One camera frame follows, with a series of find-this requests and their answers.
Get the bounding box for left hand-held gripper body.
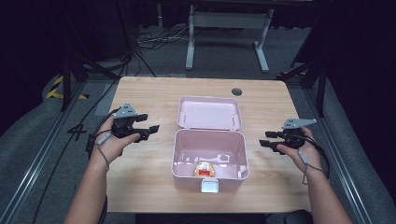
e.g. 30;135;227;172
110;102;150;144

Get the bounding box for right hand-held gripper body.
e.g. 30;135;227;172
279;118;318;151

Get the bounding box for pink storage box with lid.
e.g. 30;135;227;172
170;95;250;194

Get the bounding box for person's right hand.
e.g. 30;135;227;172
276;126;323;175

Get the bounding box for person's left hand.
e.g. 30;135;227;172
89;116;142;171

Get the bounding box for black metal stand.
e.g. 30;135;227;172
276;12;331;119

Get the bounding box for round yellow snack packet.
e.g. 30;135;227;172
193;161;217;178

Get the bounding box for black tripod stand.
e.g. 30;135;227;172
59;0;158;112

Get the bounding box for yellow black hazard tape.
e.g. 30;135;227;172
45;76;91;101

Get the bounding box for person's dark clothed legs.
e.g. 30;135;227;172
134;209;314;224

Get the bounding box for grey plug with thin cable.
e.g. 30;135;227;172
297;148;325;186
95;132;113;173

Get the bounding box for aluminium floor rail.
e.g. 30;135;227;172
0;78;87;224
302;87;375;224

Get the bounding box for long black floor cable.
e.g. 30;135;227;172
31;54;134;224

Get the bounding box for bundle of floor cables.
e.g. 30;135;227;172
135;23;244;52

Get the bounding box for white metal desk frame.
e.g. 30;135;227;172
185;4;276;74

